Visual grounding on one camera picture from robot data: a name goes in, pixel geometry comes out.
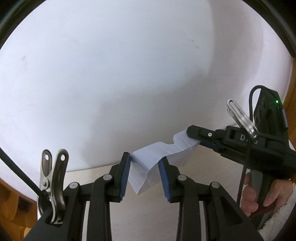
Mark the white paper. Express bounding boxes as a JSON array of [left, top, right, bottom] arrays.
[[128, 131, 200, 194]]

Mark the right hand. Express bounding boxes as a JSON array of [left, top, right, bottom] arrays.
[[240, 172, 295, 217]]

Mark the metal clip on right gripper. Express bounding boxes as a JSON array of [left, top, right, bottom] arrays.
[[226, 98, 259, 140]]

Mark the metal clip on gripper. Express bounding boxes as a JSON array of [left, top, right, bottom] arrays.
[[37, 149, 69, 225], [226, 98, 259, 140]]

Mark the white fuzzy sleeve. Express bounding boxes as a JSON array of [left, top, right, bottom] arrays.
[[259, 193, 295, 241]]

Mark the metal clip on left gripper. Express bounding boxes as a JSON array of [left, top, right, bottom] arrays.
[[37, 149, 69, 225]]

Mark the wooden desk with shelves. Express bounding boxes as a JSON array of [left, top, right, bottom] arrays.
[[1, 180, 37, 240]]

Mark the black cable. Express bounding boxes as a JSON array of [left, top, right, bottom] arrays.
[[0, 146, 47, 200]]

